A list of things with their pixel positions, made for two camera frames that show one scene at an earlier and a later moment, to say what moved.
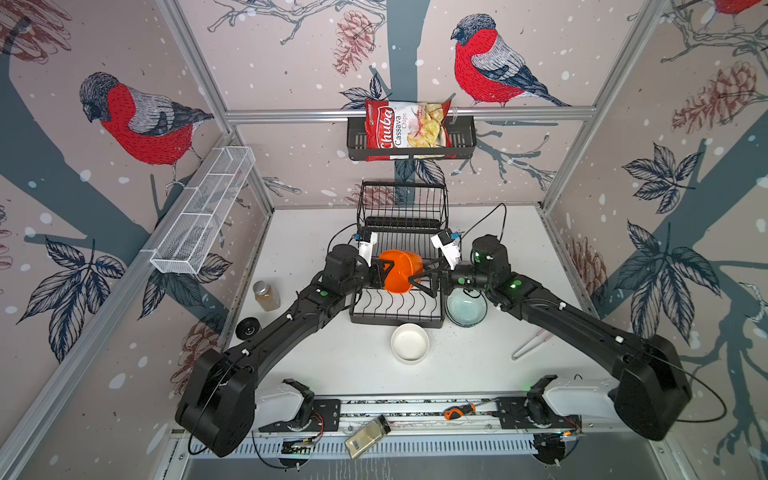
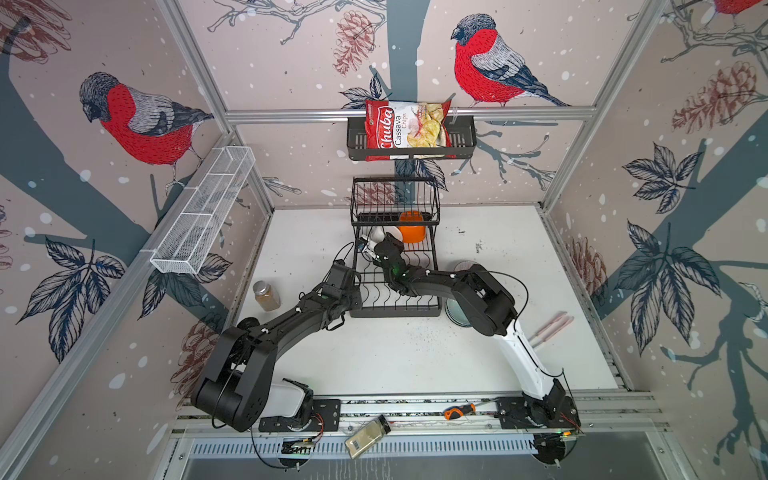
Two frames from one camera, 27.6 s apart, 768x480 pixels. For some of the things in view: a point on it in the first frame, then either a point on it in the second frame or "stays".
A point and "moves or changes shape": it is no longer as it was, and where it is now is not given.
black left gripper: (379, 272) to (357, 300)
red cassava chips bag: (407, 124) stays
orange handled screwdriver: (457, 412) stays
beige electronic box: (367, 437) stays
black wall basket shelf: (464, 142) stays
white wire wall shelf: (184, 245) stays
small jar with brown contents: (266, 296) stays
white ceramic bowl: (410, 343) to (377, 233)
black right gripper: (426, 279) to (393, 243)
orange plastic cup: (405, 265) moves or changes shape
